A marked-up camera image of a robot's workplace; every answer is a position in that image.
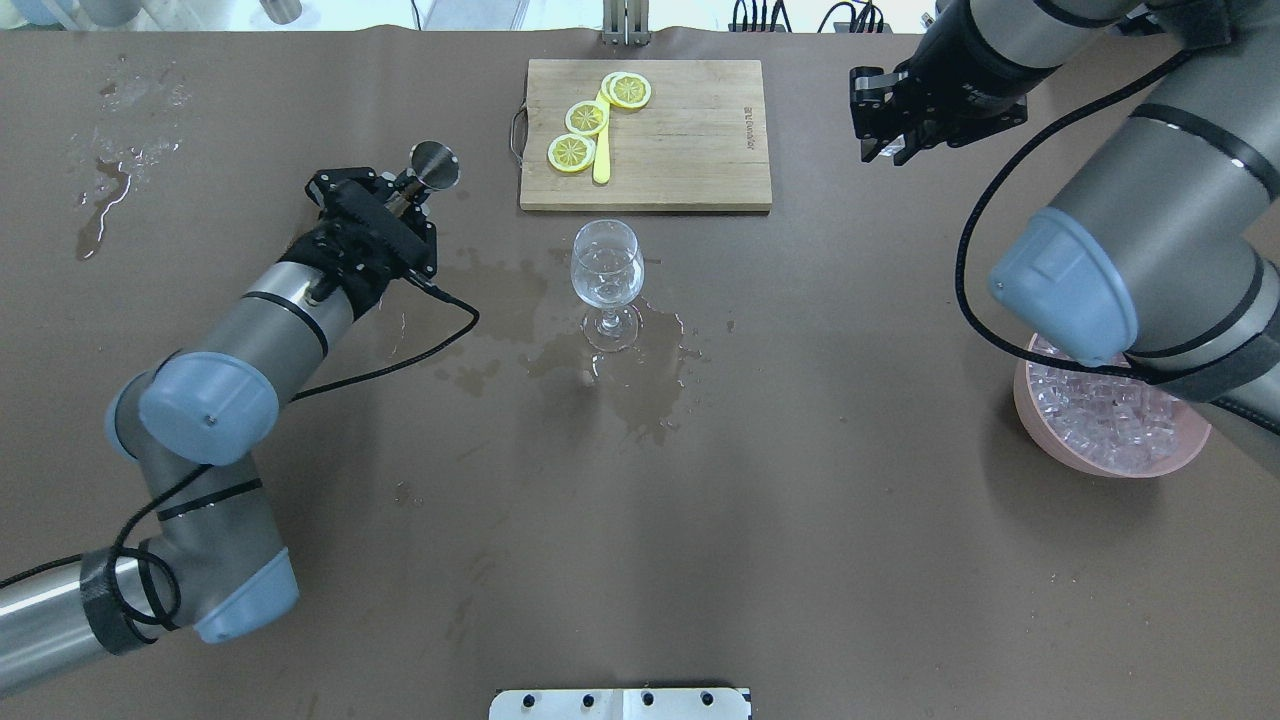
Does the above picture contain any steel double jigger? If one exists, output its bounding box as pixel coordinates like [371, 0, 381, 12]
[384, 141, 461, 217]

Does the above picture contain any lemon slice near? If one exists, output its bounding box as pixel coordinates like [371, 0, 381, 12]
[600, 70, 653, 110]

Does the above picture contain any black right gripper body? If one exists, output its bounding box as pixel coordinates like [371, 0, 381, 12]
[895, 20, 1029, 151]

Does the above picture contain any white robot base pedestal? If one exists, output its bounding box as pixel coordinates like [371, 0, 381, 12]
[488, 687, 754, 719]

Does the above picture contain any bamboo cutting board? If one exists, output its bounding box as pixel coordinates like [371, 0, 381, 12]
[518, 59, 773, 213]

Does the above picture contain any lemon slice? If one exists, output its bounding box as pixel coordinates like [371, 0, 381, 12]
[564, 99, 611, 138]
[600, 70, 653, 110]
[547, 133, 596, 174]

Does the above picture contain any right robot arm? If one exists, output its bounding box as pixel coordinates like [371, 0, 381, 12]
[849, 1, 1277, 433]

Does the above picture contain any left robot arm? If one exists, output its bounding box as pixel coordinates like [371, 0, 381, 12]
[3, 158, 460, 697]

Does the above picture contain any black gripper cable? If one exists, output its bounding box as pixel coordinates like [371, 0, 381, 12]
[0, 281, 481, 632]

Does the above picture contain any pink bowl of ice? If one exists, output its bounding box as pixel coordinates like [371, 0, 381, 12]
[1012, 360, 1212, 479]

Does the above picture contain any lemon slice middle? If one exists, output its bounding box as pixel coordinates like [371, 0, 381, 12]
[564, 99, 611, 138]

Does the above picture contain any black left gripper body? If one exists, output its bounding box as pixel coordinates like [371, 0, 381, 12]
[280, 184, 438, 319]

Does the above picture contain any clear wine glass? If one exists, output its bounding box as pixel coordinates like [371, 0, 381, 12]
[570, 219, 645, 354]

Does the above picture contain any lemon slice far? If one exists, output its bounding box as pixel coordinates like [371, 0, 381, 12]
[547, 133, 596, 174]

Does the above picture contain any yellow plastic knife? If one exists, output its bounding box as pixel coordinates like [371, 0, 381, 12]
[591, 90, 613, 186]

